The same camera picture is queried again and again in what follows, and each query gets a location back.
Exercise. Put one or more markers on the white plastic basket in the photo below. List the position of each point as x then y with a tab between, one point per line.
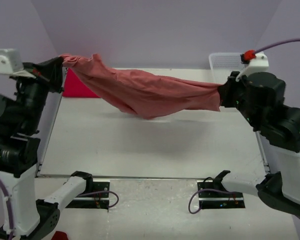
223	63

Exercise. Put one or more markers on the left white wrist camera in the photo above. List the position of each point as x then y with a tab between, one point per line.
10	61

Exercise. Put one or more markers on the folded red t shirt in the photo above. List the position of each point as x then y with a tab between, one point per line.
74	88

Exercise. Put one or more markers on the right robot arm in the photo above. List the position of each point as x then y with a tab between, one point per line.
260	98

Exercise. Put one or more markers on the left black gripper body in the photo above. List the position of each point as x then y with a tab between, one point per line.
53	83

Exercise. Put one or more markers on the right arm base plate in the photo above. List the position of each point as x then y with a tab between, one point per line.
216	200

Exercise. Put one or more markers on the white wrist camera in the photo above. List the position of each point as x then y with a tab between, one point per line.
255	61
10	61

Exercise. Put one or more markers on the salmon pink t shirt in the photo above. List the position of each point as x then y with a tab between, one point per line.
142	93

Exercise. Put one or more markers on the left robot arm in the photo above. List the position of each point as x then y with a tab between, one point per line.
26	217

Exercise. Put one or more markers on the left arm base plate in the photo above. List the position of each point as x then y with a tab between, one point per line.
95	201

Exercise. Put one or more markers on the red cloth at bottom edge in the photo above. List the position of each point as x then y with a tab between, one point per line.
60	235

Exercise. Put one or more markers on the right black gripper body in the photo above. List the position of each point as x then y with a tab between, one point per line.
238	88

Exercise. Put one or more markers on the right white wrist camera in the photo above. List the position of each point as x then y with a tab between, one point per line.
255	61

